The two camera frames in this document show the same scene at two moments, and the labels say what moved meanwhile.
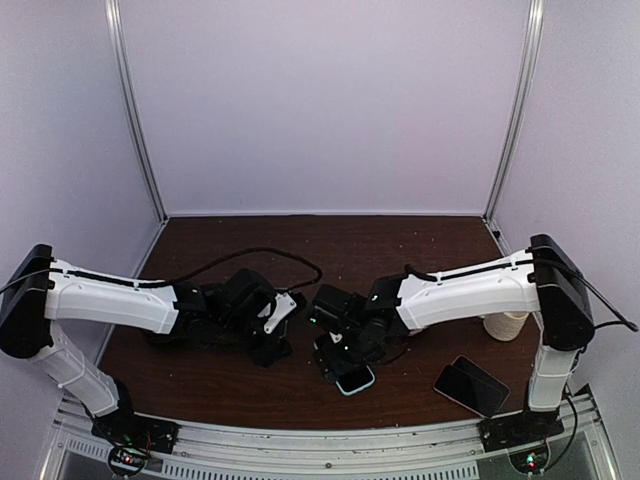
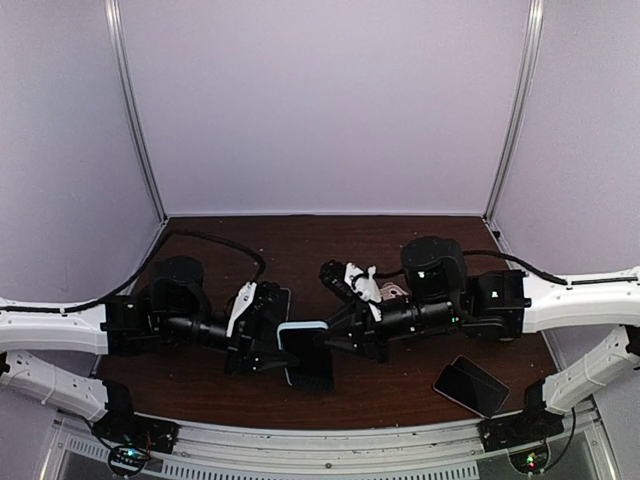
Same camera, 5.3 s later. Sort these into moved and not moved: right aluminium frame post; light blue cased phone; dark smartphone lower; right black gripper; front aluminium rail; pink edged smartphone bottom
Moved: right black gripper; light blue cased phone
Not moved: dark smartphone lower; pink edged smartphone bottom; right aluminium frame post; front aluminium rail
